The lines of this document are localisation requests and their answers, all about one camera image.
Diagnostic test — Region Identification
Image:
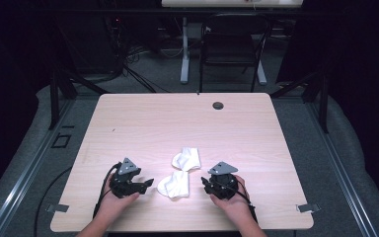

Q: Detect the person's left hand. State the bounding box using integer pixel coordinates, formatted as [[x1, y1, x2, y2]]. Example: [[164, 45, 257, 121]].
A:
[[96, 173, 141, 221]]

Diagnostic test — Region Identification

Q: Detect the person's right hand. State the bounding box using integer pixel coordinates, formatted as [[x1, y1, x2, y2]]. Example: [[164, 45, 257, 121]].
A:
[[209, 174, 253, 222]]

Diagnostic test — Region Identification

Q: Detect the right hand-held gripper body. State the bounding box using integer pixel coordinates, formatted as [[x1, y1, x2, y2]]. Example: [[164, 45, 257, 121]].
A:
[[206, 161, 240, 201]]

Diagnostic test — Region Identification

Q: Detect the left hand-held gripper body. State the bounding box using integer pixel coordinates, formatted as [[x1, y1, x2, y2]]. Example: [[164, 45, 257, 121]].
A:
[[109, 157, 143, 199]]

